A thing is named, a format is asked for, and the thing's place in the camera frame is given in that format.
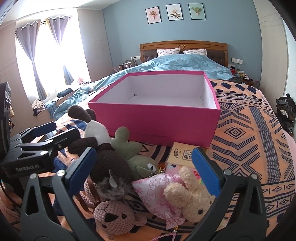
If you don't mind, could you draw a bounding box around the purple curtain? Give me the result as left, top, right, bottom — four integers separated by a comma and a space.
16, 22, 48, 100
46, 16, 75, 86

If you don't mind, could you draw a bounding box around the black backpack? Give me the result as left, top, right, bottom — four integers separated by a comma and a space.
275, 93, 296, 133

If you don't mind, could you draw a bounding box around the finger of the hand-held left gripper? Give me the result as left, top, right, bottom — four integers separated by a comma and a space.
10, 122, 57, 142
14, 128, 81, 163

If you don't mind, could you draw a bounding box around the pink crochet koala toy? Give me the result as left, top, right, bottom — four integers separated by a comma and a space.
80, 179, 147, 240

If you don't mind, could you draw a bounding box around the cream bunny plush toy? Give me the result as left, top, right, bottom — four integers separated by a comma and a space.
164, 166, 216, 223

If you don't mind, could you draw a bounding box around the pink brocade pouch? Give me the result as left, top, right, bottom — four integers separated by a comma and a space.
132, 163, 186, 241

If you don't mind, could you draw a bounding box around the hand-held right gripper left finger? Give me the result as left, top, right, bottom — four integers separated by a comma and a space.
20, 146, 102, 241

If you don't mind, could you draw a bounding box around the blue duvet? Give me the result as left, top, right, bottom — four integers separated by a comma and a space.
45, 54, 234, 121

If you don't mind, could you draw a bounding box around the mixed clothes heap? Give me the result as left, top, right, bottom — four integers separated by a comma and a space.
31, 99, 47, 116

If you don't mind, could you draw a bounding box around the yellow paper packet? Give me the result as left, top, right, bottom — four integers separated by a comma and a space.
167, 142, 197, 168

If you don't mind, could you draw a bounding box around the brown knitted plush toy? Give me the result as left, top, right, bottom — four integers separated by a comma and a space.
68, 105, 136, 202

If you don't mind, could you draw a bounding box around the bedside table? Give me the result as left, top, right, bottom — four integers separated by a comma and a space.
228, 67, 260, 88
117, 59, 140, 70

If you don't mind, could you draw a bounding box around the green frog plush toy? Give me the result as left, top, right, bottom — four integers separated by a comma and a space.
110, 126, 159, 180

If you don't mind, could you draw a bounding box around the wooden bed headboard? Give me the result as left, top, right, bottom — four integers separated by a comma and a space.
139, 40, 228, 67

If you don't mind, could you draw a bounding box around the orange navy patterned blanket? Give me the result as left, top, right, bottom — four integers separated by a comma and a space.
53, 79, 289, 241

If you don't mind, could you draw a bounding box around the person's left forearm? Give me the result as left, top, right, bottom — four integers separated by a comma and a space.
0, 178, 23, 232

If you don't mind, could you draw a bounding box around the pink flower framed picture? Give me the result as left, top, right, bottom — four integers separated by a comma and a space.
145, 6, 161, 24

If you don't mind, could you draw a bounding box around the pink cardboard box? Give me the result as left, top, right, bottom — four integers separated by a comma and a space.
88, 71, 221, 148

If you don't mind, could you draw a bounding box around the dark folded garment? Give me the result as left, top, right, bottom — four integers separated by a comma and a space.
57, 88, 73, 98

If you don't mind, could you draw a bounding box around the white printed pillow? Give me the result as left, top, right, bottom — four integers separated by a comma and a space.
183, 48, 208, 57
157, 48, 181, 58

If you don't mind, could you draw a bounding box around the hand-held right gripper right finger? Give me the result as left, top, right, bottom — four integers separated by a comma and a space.
185, 146, 271, 241

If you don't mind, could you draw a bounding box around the green leaf framed picture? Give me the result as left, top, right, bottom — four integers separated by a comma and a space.
188, 3, 206, 20

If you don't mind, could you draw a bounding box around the white flower framed picture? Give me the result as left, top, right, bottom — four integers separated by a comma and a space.
166, 4, 182, 22

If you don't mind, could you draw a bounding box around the white wardrobe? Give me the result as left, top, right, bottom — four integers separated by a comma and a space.
252, 0, 288, 112

